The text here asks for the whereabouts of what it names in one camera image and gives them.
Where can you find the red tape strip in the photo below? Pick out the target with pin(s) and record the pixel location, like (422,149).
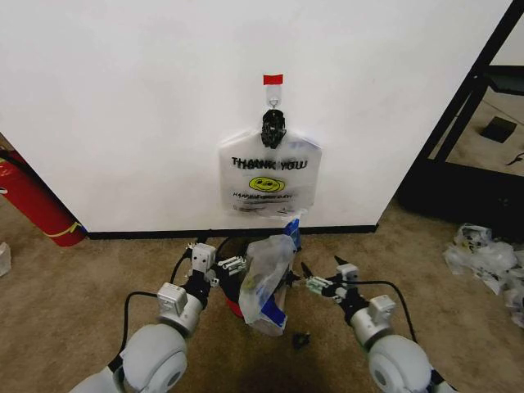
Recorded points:
(273,78)

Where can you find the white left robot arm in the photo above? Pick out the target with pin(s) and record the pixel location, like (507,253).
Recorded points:
(153,360)

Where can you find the thin black curved object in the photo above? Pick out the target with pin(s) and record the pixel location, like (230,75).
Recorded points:
(516,158)

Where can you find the clear plastic bag blue print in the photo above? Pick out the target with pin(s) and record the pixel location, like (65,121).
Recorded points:
(264,282)

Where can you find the black metal shelf frame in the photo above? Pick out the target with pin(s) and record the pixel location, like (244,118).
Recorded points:
(462,135)

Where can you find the white thank you garbage bag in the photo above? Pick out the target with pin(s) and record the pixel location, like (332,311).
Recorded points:
(268,180)

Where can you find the red fire extinguisher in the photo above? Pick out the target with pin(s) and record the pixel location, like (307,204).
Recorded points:
(39,204)

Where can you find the pile of crumpled plastic bags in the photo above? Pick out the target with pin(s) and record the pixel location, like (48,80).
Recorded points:
(485,262)

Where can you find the red trash bin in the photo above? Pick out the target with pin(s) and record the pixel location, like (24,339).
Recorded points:
(233,301)

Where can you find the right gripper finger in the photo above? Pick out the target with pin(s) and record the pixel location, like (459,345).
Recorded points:
(340,260)
(319,283)

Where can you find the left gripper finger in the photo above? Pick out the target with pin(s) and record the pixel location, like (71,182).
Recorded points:
(189,247)
(231,263)

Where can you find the white crumpled plastic piece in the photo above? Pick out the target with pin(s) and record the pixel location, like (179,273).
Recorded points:
(4,258)

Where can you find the black bag clip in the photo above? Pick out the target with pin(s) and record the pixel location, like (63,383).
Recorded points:
(273,127)

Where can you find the small black floor object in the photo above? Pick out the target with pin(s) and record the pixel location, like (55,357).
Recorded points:
(301,339)

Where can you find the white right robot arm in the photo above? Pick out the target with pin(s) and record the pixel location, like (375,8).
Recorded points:
(393,356)

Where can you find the small black box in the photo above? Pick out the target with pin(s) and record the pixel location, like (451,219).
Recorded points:
(497,129)

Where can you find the black baseboard strip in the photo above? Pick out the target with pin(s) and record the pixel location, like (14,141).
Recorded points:
(229,233)

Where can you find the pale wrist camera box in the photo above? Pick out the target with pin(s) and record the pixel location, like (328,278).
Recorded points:
(203,257)
(347,272)

